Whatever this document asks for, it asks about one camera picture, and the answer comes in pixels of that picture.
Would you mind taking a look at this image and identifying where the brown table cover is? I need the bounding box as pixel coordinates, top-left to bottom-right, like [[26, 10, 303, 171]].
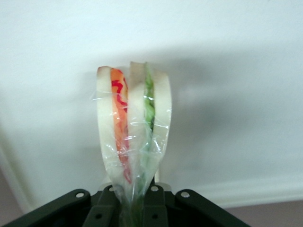
[[0, 163, 303, 227]]

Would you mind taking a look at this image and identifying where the triangle sandwich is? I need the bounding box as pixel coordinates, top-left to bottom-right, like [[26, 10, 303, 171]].
[[91, 61, 173, 227]]

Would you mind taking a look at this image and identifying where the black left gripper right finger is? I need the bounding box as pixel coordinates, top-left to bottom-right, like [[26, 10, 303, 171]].
[[141, 184, 169, 227]]

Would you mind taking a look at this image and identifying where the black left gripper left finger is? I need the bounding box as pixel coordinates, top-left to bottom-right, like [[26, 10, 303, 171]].
[[84, 184, 124, 227]]

